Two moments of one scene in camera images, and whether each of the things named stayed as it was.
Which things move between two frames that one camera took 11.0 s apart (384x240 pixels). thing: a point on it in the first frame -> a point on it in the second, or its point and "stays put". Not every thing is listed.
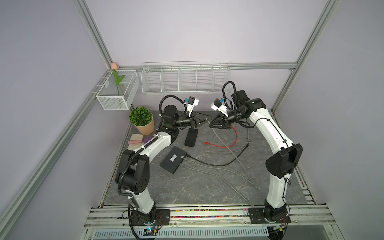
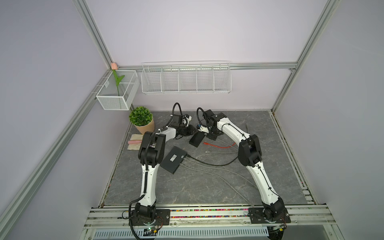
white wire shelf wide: x=186 y=77 stays put
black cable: x=232 y=161 stays put
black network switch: x=173 y=159 stays put
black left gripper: x=195 y=121 -> x=191 y=130
